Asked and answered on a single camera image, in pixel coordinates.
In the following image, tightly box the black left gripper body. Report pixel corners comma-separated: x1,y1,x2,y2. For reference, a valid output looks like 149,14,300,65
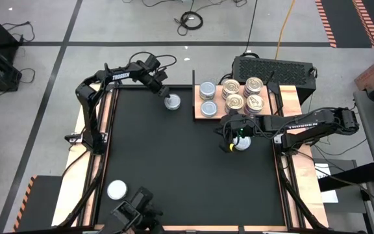
140,70,170,95

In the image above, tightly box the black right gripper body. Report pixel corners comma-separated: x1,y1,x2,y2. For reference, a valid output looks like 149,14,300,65
219,113,264,140

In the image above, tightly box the black computer case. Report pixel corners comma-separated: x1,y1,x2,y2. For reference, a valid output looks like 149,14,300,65
231,55,318,105

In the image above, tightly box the black table mat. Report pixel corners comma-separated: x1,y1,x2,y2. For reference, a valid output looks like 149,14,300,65
96,86,287,228

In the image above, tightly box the white paper sheet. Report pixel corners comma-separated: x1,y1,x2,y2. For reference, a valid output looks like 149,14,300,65
314,161,340,205

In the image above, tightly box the black beam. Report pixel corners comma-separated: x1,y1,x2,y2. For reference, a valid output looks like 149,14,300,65
318,161,374,192

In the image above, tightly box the grey side table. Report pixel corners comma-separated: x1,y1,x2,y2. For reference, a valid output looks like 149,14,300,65
352,89,374,196

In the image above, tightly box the wooden shelf with black frame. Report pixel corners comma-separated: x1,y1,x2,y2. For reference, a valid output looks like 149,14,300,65
192,69,285,122

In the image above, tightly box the coiled black floor cable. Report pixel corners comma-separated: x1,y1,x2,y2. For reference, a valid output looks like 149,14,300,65
173,10,205,36

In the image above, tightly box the black aluminium frame strut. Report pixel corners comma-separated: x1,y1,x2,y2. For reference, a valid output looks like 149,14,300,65
56,152,106,228
277,155,326,230

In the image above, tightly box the black hanging cable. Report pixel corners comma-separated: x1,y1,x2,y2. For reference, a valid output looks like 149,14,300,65
242,0,258,55

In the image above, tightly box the yellow hanging cable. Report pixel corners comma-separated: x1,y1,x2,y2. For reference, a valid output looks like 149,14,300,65
274,0,296,60

